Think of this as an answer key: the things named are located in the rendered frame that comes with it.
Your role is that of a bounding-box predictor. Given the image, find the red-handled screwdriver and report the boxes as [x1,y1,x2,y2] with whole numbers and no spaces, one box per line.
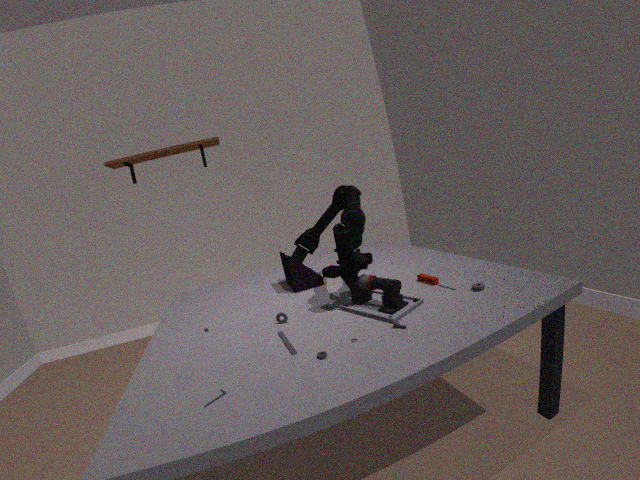
[417,274,457,290]

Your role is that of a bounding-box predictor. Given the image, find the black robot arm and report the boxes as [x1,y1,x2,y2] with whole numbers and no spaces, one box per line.
[288,186,373,271]

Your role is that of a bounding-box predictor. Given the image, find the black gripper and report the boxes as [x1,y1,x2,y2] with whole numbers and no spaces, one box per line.
[322,246,359,289]

